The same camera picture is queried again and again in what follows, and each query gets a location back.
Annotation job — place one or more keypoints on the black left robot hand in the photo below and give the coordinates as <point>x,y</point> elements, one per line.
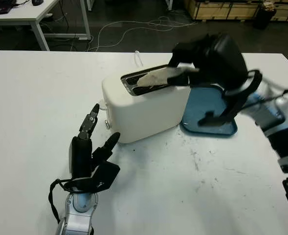
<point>81,156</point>

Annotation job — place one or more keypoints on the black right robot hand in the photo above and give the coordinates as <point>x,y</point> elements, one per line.
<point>224,61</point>

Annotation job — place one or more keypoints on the blue plastic tray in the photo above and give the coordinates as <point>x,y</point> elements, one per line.
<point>202,102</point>

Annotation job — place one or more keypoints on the white toaster lever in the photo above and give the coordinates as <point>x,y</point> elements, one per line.
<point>102,105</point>

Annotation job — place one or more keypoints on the slice of white bread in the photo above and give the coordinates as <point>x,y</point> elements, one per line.
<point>156,78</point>

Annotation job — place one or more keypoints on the silver toaster knob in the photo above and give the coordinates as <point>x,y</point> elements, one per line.
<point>107,124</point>

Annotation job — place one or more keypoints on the cream white two-slot toaster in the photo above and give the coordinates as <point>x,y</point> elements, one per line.
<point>139,120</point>

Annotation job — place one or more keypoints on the large wooden crate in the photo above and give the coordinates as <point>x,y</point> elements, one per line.
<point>219,11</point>

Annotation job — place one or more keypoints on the black waste bin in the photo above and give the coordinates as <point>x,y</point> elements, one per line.
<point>264,19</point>

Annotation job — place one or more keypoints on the white office desk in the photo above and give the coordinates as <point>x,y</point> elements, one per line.
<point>24,18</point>

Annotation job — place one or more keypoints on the black computer mouse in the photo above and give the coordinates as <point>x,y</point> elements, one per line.
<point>37,2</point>

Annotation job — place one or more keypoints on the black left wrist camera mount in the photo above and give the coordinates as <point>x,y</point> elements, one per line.
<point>107,175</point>

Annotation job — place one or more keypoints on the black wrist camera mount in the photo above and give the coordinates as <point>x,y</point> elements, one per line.
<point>231,107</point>
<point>107,175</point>

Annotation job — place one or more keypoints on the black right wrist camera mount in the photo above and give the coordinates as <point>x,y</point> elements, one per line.
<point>231,107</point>

